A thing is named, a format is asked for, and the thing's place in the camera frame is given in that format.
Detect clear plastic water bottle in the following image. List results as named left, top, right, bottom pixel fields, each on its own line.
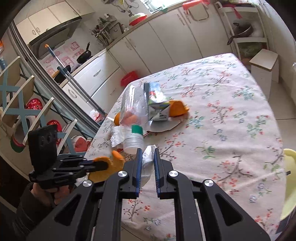
left=123, top=125, right=144, bottom=155

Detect white printed plastic bag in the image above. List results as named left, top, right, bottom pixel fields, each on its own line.
left=140, top=145, right=157, bottom=188

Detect orange peel piece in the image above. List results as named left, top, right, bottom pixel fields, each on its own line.
left=88, top=150, right=125, bottom=183
left=169, top=100, right=189, bottom=117

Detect white tissue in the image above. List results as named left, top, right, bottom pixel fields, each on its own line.
left=110, top=126, right=125, bottom=148

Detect whole orange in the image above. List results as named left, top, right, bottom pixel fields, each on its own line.
left=113, top=112, right=120, bottom=126

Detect blue green milk carton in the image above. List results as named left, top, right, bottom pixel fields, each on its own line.
left=144, top=82, right=170, bottom=121

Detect red lined trash bin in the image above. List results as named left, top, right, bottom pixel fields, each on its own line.
left=120, top=71, right=139, bottom=87

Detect yellow trash bucket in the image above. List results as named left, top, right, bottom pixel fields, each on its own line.
left=280, top=149, right=296, bottom=220

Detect white tiered kitchen cart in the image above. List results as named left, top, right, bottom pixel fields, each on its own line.
left=214, top=1, right=269, bottom=60

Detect person's left hand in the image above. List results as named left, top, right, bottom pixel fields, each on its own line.
left=31, top=183, right=74, bottom=206

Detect white paper plate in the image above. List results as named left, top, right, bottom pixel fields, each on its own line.
left=147, top=116, right=184, bottom=133

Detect floral tablecloth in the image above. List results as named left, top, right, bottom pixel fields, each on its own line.
left=84, top=52, right=287, bottom=241

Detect white blue folding chair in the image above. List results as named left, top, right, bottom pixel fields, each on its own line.
left=1, top=57, right=77, bottom=154

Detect black frying pan on stove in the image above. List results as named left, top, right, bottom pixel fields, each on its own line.
left=77, top=42, right=92, bottom=64

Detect range hood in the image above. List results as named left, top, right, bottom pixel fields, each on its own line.
left=27, top=16, right=82, bottom=60

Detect dish drying rack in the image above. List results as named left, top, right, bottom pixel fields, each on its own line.
left=91, top=17, right=124, bottom=48

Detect white base cabinets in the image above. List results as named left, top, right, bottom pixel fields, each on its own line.
left=61, top=3, right=232, bottom=113

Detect red basin with lid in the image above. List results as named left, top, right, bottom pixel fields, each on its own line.
left=129, top=13, right=147, bottom=26

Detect white wooden stool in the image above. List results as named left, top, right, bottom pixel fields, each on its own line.
left=249, top=49, right=280, bottom=100

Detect red cloth on cabinet door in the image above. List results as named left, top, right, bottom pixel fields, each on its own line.
left=182, top=0, right=210, bottom=11

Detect black wok on cart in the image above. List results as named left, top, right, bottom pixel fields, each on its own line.
left=227, top=22, right=253, bottom=45

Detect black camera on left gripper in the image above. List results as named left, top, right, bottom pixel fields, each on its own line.
left=28, top=125, right=58, bottom=173

